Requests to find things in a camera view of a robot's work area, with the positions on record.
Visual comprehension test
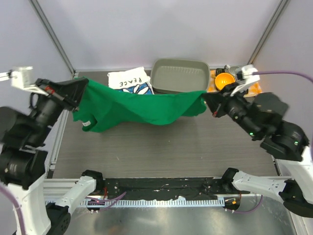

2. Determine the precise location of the grey plastic tray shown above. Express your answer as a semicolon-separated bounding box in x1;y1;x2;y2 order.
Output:
150;58;211;94

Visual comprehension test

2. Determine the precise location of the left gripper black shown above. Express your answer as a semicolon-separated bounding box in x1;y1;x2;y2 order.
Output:
28;75;91;143

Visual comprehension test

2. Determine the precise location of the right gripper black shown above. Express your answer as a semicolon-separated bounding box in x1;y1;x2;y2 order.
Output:
202;81;262;139

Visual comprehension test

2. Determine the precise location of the orange checkered cloth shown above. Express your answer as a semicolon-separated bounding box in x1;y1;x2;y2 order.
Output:
207;70;262;97

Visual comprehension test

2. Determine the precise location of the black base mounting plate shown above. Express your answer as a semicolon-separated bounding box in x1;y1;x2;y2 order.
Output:
94;177;250;201

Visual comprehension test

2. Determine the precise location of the orange bowl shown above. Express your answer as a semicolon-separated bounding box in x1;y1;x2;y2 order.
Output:
215;72;236;91

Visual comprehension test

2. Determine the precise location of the grey striped mug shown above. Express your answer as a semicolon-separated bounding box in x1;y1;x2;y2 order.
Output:
224;65;241;77

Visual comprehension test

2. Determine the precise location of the slotted cable duct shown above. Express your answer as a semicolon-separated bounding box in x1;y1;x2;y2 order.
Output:
45;197;224;208

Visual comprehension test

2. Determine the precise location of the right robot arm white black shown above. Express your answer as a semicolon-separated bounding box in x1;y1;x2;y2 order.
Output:
203;92;313;218

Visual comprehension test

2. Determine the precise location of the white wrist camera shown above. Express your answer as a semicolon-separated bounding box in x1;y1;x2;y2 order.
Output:
0;66;40;94
230;65;260;96

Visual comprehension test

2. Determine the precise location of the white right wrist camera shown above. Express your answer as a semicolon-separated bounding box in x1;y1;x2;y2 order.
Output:
230;65;260;96

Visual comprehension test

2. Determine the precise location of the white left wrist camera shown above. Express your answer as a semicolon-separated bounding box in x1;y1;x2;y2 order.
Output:
0;66;40;94

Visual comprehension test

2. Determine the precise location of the white folded daisy t shirt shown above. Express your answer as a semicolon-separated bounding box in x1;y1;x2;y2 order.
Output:
108;67;154;94

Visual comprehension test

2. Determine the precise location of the green t shirt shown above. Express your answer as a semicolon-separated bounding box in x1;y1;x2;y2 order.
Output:
72;80;206;133

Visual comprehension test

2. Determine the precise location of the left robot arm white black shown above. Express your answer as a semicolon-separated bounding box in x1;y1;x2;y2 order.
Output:
0;78;104;235

